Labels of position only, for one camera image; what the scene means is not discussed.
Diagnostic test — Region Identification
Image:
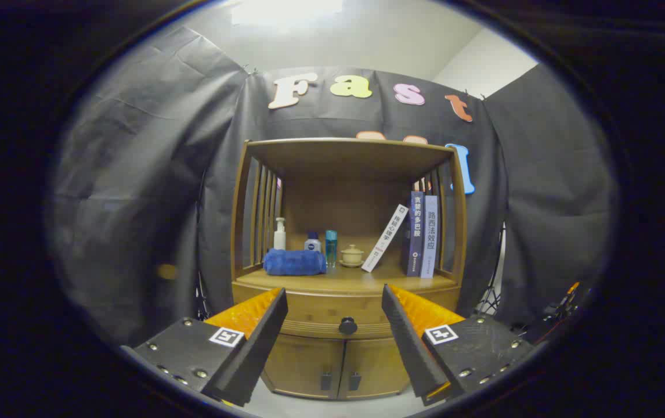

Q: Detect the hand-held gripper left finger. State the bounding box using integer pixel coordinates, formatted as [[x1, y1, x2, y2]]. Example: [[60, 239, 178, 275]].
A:
[[121, 287, 288, 407]]

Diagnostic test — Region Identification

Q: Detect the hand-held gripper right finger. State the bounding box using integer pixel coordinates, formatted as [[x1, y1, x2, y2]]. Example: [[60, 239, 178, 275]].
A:
[[381, 284, 536, 406]]

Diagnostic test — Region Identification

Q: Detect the wooden drawer with black knob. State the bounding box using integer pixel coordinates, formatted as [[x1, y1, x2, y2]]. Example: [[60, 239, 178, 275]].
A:
[[233, 283, 461, 340]]

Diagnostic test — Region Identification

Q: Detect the wooden cabinet door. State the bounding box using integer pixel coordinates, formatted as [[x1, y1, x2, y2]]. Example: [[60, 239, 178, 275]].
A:
[[338, 337, 411, 401], [262, 334, 346, 400]]

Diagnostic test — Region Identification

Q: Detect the wooden cabinet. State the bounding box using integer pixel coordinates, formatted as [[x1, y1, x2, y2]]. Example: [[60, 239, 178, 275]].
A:
[[230, 138, 468, 401]]

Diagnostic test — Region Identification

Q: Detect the black tripod stand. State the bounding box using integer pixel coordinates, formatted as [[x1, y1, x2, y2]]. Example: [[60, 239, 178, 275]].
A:
[[475, 224, 507, 317]]

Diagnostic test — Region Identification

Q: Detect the blue folded towel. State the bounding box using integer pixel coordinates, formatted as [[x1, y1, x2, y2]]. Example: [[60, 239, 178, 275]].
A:
[[262, 248, 327, 276]]

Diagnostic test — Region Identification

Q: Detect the pale lilac book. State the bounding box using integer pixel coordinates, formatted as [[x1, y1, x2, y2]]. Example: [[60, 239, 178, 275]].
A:
[[421, 195, 439, 279]]

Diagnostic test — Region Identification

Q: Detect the beige lidded teacup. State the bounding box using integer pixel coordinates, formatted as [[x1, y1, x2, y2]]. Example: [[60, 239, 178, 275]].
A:
[[339, 244, 365, 268]]

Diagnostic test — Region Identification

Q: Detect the dark blue book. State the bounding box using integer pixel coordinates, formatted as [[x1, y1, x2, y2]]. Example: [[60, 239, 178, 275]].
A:
[[406, 191, 425, 278]]

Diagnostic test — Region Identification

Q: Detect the white book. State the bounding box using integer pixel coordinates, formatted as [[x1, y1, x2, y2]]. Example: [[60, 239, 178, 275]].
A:
[[361, 204, 410, 273]]

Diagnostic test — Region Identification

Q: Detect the black and orange tool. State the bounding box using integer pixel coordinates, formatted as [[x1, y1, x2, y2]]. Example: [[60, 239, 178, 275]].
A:
[[521, 282, 583, 343]]

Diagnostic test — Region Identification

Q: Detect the black backdrop cloth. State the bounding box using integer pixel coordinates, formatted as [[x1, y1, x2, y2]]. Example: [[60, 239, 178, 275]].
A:
[[48, 26, 620, 349]]

